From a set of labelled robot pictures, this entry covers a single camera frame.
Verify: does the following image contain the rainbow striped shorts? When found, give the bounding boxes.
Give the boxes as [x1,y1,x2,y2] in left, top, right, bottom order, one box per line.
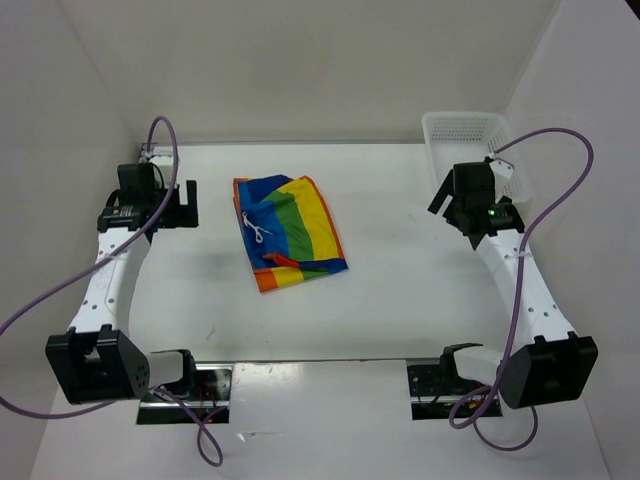
[233,175,348,293]

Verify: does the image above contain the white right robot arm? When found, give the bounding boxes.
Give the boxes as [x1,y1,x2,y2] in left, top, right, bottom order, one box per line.
[428,161,598,409]

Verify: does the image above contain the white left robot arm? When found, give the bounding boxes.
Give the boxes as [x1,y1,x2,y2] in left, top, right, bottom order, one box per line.
[45,163,200,405]

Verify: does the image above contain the white plastic basket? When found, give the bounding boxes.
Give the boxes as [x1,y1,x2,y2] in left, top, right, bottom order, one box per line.
[422,112,532,206]

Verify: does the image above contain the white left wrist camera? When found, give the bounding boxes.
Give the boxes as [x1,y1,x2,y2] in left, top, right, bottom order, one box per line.
[151,145,174,178]

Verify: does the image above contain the aluminium table edge rail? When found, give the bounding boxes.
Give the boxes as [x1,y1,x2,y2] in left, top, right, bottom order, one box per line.
[137,142,157,164]

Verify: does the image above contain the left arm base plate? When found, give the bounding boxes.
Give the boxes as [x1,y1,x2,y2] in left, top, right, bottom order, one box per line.
[136,362,234,425]

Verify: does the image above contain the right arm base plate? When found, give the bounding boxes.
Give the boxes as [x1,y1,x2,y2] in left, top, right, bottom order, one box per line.
[406,359,480,420]

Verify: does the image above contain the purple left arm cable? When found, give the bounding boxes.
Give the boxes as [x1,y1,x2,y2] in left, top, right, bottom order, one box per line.
[0,115,224,468]

